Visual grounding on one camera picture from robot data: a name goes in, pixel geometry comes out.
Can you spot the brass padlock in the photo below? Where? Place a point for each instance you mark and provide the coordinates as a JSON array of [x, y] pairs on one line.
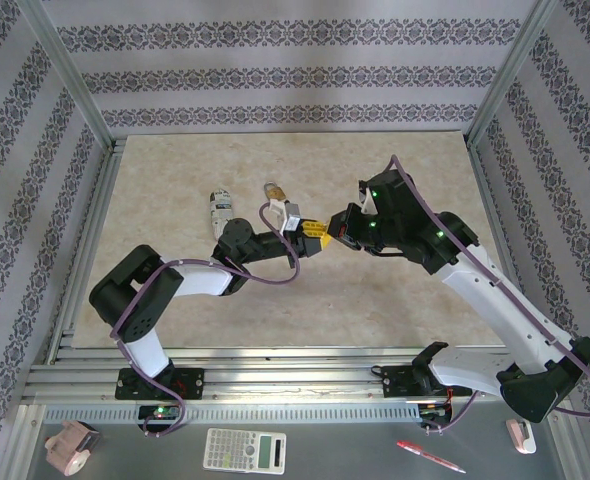
[[275, 192]]

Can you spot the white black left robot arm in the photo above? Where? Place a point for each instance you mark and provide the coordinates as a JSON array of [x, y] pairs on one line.
[[200, 282]]

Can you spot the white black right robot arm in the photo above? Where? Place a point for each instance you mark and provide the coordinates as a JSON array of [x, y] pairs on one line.
[[500, 305]]

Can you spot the newspaper print case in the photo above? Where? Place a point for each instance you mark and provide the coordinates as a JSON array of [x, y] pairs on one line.
[[220, 205]]

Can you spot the black controller board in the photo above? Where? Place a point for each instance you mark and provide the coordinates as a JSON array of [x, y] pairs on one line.
[[435, 411], [160, 412]]

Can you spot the white calculator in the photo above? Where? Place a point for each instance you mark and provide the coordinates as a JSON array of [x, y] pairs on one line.
[[245, 451]]

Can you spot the red pen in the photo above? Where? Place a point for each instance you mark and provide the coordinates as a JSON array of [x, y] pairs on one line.
[[425, 454]]

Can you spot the pink white stapler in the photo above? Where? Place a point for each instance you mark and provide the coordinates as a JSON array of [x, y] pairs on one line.
[[521, 437]]

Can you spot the pink tape dispenser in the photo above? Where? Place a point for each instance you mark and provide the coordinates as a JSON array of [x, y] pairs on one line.
[[72, 447]]

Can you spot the aluminium table edge rail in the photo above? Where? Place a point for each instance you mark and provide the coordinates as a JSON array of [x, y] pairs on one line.
[[102, 200], [486, 200]]

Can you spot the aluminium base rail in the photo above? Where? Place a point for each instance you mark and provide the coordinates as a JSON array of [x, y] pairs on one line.
[[295, 380]]

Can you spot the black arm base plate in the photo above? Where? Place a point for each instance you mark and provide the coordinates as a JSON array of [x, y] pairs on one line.
[[397, 381], [192, 382]]

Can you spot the aluminium frame post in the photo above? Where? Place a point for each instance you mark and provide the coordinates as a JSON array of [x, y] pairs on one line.
[[507, 75], [67, 75]]

